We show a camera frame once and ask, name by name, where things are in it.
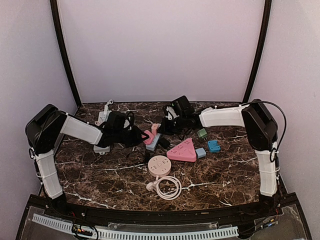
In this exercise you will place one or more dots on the pink cube plug adapter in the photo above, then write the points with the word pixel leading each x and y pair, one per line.
pixel 154 128

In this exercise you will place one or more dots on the black frame post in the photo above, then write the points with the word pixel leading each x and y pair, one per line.
pixel 63 52
pixel 259 50

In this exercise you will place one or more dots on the light blue plug adapter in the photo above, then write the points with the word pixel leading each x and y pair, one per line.
pixel 200 153

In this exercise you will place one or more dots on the grey blue power strip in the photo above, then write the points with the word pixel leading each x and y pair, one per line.
pixel 154 143

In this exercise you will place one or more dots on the white slotted cable duct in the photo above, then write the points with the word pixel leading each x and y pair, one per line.
pixel 121 231

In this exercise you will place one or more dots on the black front rail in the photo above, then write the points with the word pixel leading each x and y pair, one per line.
pixel 239 214

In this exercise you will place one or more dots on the pink round power socket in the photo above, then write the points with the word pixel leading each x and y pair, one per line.
pixel 159 166

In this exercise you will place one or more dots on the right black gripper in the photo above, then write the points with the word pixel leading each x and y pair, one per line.
pixel 164 128

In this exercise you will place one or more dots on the left black frame post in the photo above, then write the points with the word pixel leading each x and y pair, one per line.
pixel 63 52

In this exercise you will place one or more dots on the bright blue plug adapter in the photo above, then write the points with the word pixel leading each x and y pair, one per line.
pixel 213 146

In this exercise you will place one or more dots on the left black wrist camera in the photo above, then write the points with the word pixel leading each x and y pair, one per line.
pixel 119 120

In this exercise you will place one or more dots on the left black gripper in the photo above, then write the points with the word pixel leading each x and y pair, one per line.
pixel 137 137

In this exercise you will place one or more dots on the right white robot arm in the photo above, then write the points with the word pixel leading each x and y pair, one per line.
pixel 261 129

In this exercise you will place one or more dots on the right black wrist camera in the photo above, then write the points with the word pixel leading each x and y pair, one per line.
pixel 182 106

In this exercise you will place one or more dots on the right black frame post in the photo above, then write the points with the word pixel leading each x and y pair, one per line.
pixel 259 50

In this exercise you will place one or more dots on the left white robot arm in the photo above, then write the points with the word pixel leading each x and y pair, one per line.
pixel 44 129

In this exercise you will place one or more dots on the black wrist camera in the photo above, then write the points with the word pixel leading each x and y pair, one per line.
pixel 119 120
pixel 182 106

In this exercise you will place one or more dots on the pink triangular power socket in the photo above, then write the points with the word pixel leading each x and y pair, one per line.
pixel 185 152

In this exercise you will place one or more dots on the green plug adapter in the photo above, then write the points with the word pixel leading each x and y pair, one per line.
pixel 202 134

